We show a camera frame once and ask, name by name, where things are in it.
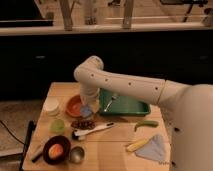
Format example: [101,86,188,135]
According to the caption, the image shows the yellow corn toy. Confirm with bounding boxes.
[126,139,148,152]

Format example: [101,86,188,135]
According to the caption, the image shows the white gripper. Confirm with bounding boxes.
[80,90,100,113]

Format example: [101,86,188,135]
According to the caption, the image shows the green plastic tray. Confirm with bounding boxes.
[99,89,151,117]

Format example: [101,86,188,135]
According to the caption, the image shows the orange fruit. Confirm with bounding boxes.
[48,144,63,159]

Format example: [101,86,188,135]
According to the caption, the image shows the light blue cloth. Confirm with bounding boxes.
[135,134,166,162]

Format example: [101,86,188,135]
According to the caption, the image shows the black side rail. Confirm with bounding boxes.
[19,121,36,171]

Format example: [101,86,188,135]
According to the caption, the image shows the white dish brush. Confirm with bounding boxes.
[72,123,114,140]

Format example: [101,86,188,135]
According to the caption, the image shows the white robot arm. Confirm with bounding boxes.
[74,56,213,171]

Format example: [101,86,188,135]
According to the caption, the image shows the small green cup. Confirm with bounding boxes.
[50,119,65,135]

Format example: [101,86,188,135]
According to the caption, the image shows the white stacked cups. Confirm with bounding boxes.
[43,97,59,116]

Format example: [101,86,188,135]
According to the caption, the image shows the metal fork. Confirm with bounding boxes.
[104,93,118,112]

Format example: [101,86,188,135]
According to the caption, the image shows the dark brown bowl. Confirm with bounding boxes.
[43,135,71,165]

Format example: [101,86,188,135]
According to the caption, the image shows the green banana toy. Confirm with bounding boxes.
[134,120,159,132]

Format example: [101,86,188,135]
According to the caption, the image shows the orange-red bowl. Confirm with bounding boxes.
[66,95,82,118]

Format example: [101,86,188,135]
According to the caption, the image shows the small metal cup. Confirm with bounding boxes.
[70,146,85,164]

